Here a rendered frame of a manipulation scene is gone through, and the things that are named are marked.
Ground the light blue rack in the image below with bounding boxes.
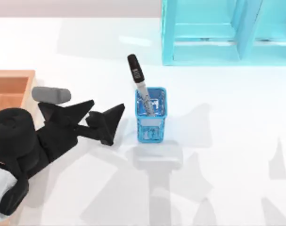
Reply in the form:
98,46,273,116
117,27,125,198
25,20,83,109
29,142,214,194
161,0,286,67

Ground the shallow salmon-coloured box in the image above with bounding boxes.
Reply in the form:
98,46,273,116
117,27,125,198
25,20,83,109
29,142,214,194
0,69,46,128

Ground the blue mesh pen holder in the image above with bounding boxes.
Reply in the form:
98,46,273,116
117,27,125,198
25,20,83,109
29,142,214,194
134,86,168,144

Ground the black marker pen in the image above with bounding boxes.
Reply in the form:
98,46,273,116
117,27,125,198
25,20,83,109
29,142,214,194
127,53,155,116

